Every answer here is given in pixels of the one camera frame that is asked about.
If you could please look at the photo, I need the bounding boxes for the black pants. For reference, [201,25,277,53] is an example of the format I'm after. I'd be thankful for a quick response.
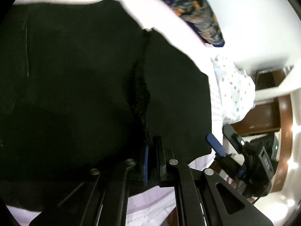
[1,0,211,211]

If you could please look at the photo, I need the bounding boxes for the white dotted fabric cover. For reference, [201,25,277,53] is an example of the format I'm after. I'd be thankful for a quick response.
[211,56,256,125]

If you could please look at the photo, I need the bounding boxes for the pink purple bed sheet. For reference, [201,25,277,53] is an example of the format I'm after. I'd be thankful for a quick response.
[14,0,223,225]

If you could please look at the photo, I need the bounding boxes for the navy cat print blanket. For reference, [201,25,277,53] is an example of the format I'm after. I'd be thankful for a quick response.
[162,0,225,47]

